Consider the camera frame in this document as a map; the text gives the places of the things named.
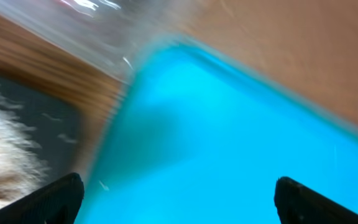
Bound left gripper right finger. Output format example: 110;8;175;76
274;177;358;224

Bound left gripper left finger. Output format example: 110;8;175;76
0;172;85;224

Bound black tray bin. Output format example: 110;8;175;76
0;75;83;185

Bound teal serving tray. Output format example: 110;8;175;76
76;40;358;223

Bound clear plastic bin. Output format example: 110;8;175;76
0;0;176;82

